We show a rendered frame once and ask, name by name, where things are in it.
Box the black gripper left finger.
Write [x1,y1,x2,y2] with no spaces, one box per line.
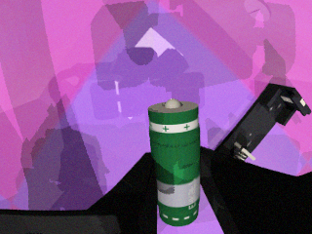
[0,152,157,234]

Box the green and silver battery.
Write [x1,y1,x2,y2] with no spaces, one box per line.
[148,98,200,226]

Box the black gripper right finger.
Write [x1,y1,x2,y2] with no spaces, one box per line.
[200,147,312,234]

